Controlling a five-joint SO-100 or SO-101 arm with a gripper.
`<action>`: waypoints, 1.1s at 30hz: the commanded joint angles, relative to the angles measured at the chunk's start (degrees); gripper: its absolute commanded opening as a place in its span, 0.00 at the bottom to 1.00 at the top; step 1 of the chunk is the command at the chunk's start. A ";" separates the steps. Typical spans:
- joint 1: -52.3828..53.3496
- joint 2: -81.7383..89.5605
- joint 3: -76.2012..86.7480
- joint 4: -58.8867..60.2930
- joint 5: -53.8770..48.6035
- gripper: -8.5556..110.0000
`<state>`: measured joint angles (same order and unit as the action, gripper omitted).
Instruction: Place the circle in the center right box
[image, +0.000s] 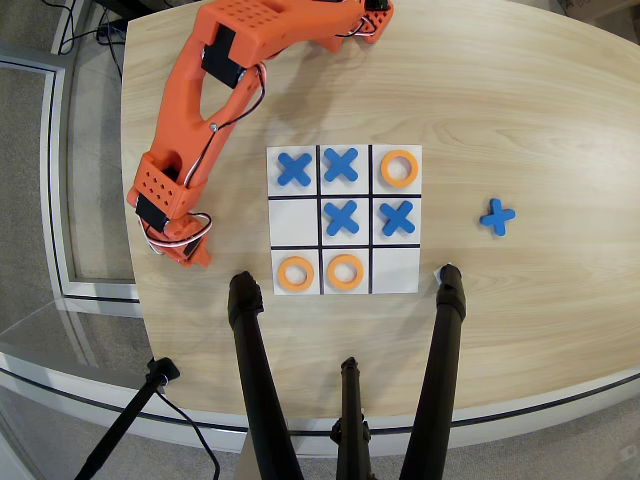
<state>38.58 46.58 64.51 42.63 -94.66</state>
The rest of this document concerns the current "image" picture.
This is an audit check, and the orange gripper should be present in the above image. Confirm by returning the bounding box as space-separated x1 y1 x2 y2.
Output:
144 212 212 268

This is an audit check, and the blue foam cross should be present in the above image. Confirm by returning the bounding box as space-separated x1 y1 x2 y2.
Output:
323 199 360 236
276 151 314 189
322 147 361 184
479 197 517 238
378 200 417 237

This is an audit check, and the white tic-tac-toe board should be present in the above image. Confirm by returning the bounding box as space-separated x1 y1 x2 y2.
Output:
265 144 424 296

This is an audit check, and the black light stand pole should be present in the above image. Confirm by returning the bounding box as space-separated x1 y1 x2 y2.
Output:
73 356 181 480

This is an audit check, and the thin black tripod leg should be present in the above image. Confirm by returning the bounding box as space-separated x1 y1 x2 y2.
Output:
329 356 374 480

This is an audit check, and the white gripper servo cable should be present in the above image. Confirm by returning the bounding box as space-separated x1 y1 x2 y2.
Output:
142 212 213 255

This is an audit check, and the orange foam ring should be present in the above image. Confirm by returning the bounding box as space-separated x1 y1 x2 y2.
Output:
277 255 316 293
326 253 366 291
380 149 420 189

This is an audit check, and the white metal floor frame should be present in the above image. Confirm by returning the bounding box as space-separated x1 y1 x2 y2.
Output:
0 54 142 306

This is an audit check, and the black stand cable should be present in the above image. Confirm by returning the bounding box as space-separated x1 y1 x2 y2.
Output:
154 389 221 480

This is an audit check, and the black floor power cable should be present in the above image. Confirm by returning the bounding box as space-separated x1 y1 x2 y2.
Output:
49 0 126 81

